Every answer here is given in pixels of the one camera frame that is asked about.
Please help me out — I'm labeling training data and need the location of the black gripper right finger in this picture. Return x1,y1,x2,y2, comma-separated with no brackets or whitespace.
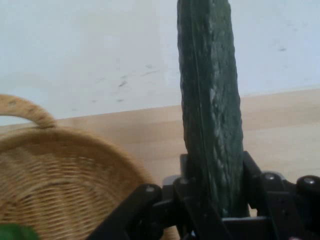
239,149,320,240

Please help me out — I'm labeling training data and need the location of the green bell pepper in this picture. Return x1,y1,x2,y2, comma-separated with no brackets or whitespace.
0,223,40,240

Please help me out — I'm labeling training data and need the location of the dark green cucumber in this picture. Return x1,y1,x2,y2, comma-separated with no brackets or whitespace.
176,0,251,219

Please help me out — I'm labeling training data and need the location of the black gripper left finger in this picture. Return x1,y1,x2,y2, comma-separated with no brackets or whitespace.
86,153,234,240

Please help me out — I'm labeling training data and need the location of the woven wicker basket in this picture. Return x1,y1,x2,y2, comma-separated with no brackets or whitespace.
0,94,155,240

